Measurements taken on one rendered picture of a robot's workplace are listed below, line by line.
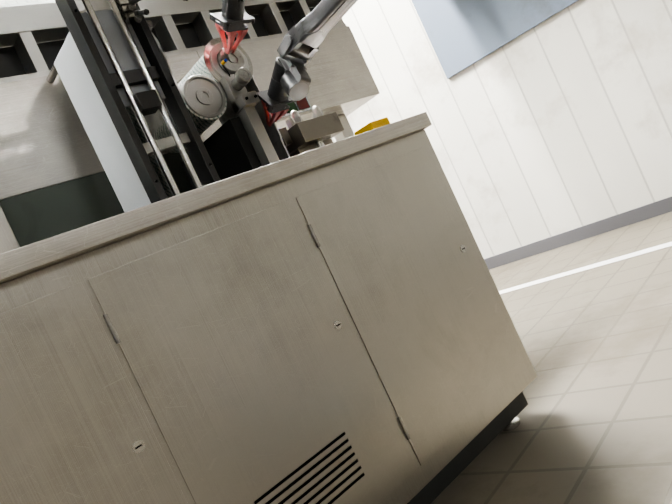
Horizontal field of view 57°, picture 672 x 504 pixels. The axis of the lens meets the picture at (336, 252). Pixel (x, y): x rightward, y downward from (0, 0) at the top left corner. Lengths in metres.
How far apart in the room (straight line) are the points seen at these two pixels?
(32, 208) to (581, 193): 3.20
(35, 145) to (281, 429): 1.04
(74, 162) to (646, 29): 3.05
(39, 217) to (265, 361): 0.81
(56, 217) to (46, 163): 0.15
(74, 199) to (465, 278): 1.08
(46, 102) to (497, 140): 3.01
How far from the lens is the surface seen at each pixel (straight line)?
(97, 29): 1.53
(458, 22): 4.28
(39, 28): 2.04
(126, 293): 1.17
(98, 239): 1.15
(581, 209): 4.16
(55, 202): 1.82
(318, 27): 1.62
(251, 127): 1.69
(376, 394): 1.42
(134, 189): 1.66
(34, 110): 1.91
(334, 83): 2.47
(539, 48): 4.09
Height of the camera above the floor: 0.71
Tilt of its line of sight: 2 degrees down
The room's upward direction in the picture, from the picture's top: 25 degrees counter-clockwise
